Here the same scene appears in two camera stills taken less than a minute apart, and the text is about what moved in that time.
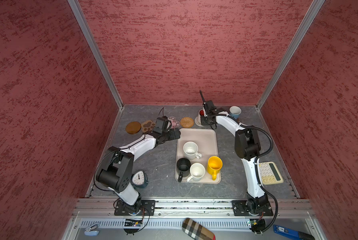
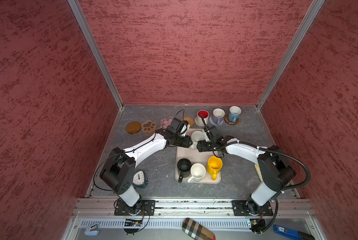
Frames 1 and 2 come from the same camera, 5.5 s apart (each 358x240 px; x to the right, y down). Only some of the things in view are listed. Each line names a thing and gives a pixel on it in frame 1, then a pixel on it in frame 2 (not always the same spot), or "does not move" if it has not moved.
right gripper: [204, 122] → [202, 144]
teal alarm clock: [139, 179] does not move
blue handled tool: [292, 233] does not move
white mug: [190, 149] → [197, 136]
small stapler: [90, 231] does not move
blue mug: [235, 111] does not move
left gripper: [177, 134] → [186, 141]
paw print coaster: [147, 126] does not move
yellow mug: [215, 164] does not move
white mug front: [197, 171] does not move
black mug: [183, 166] does not move
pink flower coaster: [174, 123] → [166, 122]
